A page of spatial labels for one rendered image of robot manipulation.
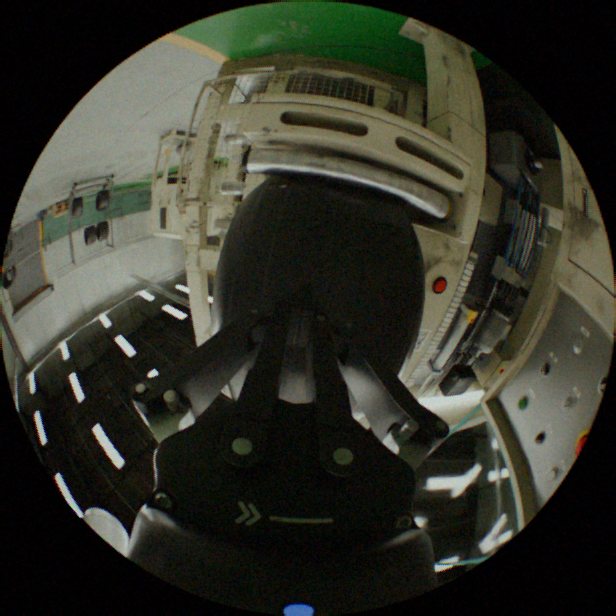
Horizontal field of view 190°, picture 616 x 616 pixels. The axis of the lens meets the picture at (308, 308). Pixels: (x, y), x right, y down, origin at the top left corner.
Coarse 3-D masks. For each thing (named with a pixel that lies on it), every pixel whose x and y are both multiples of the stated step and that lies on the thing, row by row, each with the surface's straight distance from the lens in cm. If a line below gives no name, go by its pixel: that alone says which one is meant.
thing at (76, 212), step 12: (108, 180) 637; (72, 192) 560; (96, 192) 614; (108, 192) 583; (72, 204) 609; (96, 204) 619; (108, 204) 585; (72, 216) 569; (96, 228) 617; (108, 228) 580; (72, 240) 554; (84, 240) 612; (72, 252) 556
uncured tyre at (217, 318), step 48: (288, 192) 28; (336, 192) 30; (240, 240) 24; (288, 240) 23; (336, 240) 23; (384, 240) 26; (240, 288) 22; (288, 288) 21; (336, 288) 22; (384, 288) 23; (384, 336) 24; (240, 384) 28; (288, 384) 26
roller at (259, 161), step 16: (256, 160) 32; (272, 160) 31; (288, 160) 30; (304, 160) 30; (320, 160) 30; (336, 160) 31; (352, 160) 32; (288, 176) 32; (304, 176) 31; (320, 176) 31; (336, 176) 30; (352, 176) 31; (368, 176) 31; (384, 176) 32; (400, 176) 34; (384, 192) 32; (400, 192) 33; (416, 192) 34; (432, 192) 36; (432, 208) 36; (448, 208) 37
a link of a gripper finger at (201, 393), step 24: (216, 336) 11; (240, 336) 11; (192, 360) 9; (216, 360) 9; (240, 360) 12; (144, 384) 8; (168, 384) 8; (192, 384) 9; (216, 384) 10; (144, 408) 8; (192, 408) 9
